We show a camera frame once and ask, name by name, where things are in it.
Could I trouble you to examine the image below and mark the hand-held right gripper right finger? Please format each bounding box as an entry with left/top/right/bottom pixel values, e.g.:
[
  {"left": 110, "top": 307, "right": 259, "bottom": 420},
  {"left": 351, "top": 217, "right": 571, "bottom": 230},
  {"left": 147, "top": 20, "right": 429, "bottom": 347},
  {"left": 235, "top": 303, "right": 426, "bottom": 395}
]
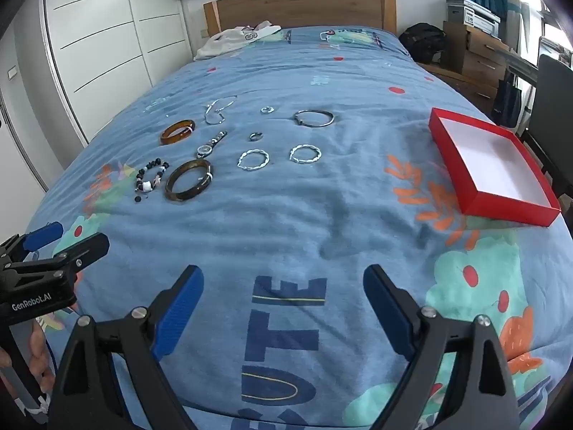
[{"left": 362, "top": 264, "right": 522, "bottom": 430}]

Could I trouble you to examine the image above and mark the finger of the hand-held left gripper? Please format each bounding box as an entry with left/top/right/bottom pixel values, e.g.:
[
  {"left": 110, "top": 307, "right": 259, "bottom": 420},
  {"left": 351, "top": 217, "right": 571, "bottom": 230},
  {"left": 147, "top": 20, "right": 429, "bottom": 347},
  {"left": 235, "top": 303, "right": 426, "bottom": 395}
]
[
  {"left": 52, "top": 233, "right": 111, "bottom": 275},
  {"left": 0, "top": 221, "right": 64, "bottom": 263}
]

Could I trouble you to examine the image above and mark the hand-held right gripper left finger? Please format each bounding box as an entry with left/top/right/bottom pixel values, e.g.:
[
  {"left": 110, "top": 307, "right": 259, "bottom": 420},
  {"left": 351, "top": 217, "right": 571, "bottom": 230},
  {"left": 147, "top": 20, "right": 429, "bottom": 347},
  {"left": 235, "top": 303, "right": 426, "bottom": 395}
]
[{"left": 47, "top": 265, "right": 205, "bottom": 430}]

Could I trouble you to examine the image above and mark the silver wrist watch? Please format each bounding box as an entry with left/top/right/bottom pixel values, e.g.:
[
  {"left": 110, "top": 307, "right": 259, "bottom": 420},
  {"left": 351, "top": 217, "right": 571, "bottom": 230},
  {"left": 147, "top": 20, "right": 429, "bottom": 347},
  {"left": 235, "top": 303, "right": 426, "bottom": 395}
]
[{"left": 196, "top": 130, "right": 228, "bottom": 159}]

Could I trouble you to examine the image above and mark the red box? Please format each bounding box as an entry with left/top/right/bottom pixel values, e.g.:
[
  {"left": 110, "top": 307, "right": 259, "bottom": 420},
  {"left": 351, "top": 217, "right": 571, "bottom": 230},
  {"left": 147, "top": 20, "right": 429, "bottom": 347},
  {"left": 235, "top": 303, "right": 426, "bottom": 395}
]
[{"left": 428, "top": 108, "right": 562, "bottom": 227}]

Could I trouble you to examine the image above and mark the person's left hand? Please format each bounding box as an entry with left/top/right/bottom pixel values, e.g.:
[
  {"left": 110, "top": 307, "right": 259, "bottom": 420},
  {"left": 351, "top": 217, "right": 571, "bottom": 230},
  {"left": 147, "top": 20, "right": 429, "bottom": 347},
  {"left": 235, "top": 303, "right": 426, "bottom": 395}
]
[{"left": 28, "top": 319, "right": 57, "bottom": 393}]

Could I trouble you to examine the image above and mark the dark brown bangle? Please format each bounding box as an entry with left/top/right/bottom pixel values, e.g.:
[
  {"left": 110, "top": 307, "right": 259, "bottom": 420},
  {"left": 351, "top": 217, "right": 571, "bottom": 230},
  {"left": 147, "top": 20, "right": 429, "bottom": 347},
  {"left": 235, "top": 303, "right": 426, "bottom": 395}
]
[{"left": 165, "top": 159, "right": 215, "bottom": 202}]

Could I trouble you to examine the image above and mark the blue printed blanket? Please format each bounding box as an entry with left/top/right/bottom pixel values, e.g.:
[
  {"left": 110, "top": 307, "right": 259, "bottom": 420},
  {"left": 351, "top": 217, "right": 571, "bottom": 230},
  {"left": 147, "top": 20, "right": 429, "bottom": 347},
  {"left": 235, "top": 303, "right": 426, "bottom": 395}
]
[{"left": 22, "top": 26, "right": 573, "bottom": 430}]

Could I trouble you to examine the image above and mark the orange amber bangle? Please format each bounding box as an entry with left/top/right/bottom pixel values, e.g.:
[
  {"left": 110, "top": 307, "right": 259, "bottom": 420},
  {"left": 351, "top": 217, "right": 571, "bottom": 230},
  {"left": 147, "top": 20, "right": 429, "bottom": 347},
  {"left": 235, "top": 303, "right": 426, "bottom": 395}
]
[{"left": 160, "top": 119, "right": 198, "bottom": 146}]

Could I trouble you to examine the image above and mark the silver clasp bangle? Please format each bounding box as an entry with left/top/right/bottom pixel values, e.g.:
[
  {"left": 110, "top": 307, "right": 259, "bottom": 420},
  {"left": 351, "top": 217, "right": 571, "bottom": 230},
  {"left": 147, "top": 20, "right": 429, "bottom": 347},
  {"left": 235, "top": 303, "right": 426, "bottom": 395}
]
[{"left": 294, "top": 110, "right": 336, "bottom": 128}]

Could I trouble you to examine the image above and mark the white wardrobe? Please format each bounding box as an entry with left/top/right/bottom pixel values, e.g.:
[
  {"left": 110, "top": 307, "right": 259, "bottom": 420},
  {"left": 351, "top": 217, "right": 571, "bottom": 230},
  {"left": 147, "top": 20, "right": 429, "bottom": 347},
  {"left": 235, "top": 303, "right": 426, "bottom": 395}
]
[{"left": 0, "top": 0, "right": 198, "bottom": 193}]

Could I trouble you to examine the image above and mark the dark blue bag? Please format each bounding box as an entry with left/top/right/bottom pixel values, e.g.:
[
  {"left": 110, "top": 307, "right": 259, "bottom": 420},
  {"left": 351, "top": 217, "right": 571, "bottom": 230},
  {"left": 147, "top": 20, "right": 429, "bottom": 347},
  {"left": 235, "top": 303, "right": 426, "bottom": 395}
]
[{"left": 495, "top": 69, "right": 522, "bottom": 126}]

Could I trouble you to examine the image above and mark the white garment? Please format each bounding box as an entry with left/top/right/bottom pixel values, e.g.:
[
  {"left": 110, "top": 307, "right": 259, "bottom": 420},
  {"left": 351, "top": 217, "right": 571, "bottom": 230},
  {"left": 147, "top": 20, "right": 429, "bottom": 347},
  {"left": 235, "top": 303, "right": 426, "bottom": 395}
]
[{"left": 193, "top": 20, "right": 282, "bottom": 61}]

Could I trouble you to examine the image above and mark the wooden drawer cabinet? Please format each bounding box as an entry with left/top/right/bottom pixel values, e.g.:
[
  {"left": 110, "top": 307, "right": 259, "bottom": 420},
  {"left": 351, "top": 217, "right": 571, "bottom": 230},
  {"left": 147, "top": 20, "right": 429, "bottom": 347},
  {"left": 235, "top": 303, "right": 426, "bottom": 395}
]
[{"left": 443, "top": 20, "right": 511, "bottom": 104}]

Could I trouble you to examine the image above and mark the black backpack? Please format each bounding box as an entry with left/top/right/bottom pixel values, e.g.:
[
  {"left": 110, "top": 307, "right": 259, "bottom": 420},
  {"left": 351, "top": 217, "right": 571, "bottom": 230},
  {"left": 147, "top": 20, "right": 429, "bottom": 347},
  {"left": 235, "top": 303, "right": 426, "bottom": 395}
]
[{"left": 398, "top": 22, "right": 446, "bottom": 64}]

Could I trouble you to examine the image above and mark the black chair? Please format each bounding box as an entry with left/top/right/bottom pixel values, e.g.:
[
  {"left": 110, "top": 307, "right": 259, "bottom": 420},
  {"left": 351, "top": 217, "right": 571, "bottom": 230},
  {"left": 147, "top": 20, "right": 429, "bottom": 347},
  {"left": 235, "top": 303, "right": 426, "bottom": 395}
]
[{"left": 515, "top": 54, "right": 573, "bottom": 198}]

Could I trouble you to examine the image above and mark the grey desk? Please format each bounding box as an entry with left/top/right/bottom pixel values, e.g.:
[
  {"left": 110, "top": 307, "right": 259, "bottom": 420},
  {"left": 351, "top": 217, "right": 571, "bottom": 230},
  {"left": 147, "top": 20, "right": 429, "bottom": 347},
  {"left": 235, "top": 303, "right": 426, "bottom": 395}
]
[{"left": 501, "top": 45, "right": 542, "bottom": 82}]

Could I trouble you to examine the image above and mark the grey storage box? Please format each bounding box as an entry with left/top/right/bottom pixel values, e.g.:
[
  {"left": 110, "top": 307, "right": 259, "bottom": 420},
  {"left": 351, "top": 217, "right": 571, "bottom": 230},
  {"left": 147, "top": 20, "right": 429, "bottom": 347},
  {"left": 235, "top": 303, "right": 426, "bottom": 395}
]
[{"left": 446, "top": 0, "right": 468, "bottom": 23}]

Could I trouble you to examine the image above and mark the white printer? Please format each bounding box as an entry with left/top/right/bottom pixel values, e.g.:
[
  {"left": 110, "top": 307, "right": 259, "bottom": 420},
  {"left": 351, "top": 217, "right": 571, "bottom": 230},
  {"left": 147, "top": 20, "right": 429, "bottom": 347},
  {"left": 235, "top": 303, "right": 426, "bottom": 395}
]
[{"left": 463, "top": 0, "right": 501, "bottom": 34}]

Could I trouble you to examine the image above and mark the wooden headboard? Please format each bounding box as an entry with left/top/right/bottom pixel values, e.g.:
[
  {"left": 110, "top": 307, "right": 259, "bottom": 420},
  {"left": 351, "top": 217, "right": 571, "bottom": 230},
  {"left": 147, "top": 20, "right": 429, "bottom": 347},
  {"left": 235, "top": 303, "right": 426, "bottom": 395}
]
[{"left": 203, "top": 0, "right": 397, "bottom": 37}]

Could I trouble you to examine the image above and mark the black bead bracelet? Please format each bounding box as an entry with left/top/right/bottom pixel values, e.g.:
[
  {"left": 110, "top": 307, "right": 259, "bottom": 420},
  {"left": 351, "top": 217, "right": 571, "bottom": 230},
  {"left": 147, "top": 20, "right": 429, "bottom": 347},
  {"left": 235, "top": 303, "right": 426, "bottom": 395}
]
[{"left": 134, "top": 158, "right": 171, "bottom": 202}]

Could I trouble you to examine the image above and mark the twisted silver bracelet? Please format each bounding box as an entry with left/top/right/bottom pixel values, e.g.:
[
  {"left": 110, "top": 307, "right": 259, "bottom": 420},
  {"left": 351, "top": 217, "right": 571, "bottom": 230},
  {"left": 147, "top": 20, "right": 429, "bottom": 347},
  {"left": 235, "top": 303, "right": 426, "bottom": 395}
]
[
  {"left": 237, "top": 149, "right": 270, "bottom": 172},
  {"left": 289, "top": 144, "right": 322, "bottom": 164}
]

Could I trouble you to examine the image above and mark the silver chain necklace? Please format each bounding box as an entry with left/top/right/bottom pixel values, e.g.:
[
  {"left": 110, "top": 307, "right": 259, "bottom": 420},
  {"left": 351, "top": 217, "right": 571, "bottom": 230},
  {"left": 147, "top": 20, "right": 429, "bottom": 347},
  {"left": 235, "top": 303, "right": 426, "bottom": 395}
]
[{"left": 204, "top": 95, "right": 237, "bottom": 125}]

